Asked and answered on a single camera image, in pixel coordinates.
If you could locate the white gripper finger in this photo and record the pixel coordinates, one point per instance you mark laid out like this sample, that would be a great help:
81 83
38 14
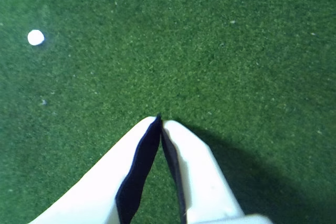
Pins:
105 182
199 176

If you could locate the long green turf mat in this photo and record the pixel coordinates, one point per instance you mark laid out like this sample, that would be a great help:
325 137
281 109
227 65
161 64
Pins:
210 51

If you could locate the small white dot marker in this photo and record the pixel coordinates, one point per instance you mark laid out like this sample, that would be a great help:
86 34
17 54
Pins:
35 37

